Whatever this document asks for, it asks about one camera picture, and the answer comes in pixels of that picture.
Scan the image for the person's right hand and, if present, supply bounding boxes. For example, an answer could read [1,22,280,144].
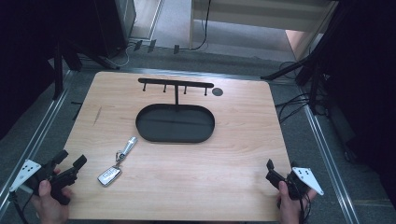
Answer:
[276,180,318,224]

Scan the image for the dark cabinet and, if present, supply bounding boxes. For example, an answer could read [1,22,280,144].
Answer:
[92,0,138,59]

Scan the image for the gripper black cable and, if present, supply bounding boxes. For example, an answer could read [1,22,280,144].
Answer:
[297,185,313,224]
[7,189,35,224]

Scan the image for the white floor cable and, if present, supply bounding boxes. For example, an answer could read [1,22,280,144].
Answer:
[104,44,131,68]

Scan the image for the silver car key with keychain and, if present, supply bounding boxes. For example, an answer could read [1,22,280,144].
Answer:
[96,135,139,188]

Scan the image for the metal floor rail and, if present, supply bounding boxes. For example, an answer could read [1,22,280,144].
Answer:
[118,67,302,86]
[299,86,361,224]
[0,69,75,217]

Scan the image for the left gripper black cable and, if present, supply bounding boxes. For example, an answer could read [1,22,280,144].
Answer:
[7,189,35,224]

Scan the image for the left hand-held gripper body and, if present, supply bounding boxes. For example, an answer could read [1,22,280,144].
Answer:
[8,159,78,206]

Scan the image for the person's left hand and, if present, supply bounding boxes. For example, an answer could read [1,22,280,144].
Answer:
[30,168,73,224]

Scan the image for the black floor cables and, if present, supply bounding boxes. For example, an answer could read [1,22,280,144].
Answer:
[275,60,313,124]

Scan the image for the black curtain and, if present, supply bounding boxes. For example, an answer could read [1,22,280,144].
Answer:
[321,0,396,216]
[0,0,104,142]

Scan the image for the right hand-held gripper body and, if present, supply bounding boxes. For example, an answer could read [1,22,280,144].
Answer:
[265,166,325,201]

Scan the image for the black tripod stand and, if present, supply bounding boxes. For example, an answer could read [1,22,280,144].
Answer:
[50,35,121,101]
[260,6,347,117]

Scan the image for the black key rack with tray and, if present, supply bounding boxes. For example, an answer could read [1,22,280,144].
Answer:
[134,77,216,145]

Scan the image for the white table frame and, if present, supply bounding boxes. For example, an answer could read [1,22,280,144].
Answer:
[189,0,340,62]

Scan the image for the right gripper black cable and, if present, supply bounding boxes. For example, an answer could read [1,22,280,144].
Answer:
[297,185,313,224]

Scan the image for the black hanging cable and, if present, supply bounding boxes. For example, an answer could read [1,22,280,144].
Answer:
[187,0,213,51]

